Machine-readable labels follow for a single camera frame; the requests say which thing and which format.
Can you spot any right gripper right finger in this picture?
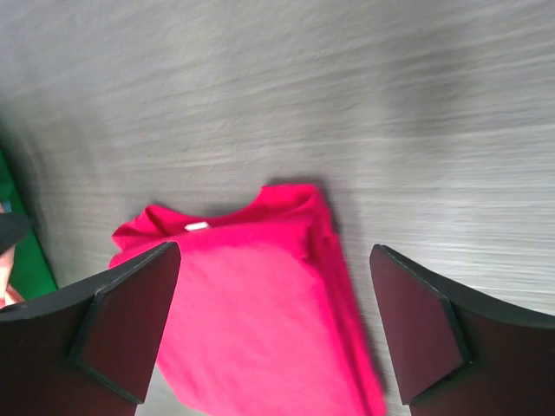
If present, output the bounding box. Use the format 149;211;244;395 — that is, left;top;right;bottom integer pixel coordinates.
369;244;554;415

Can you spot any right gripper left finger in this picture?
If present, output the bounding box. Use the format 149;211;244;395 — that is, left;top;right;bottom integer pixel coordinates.
1;242;180;415

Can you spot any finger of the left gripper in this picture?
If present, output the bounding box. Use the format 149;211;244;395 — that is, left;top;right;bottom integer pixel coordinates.
0;212;30;251

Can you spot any green plastic bin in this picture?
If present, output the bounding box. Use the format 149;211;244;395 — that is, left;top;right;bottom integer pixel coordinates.
1;153;57;300

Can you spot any magenta t shirt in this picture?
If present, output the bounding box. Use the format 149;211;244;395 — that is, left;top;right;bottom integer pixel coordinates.
111;184;387;415

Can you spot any salmon pink t shirt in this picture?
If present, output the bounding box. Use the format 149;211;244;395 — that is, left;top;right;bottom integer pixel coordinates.
0;201;25;309

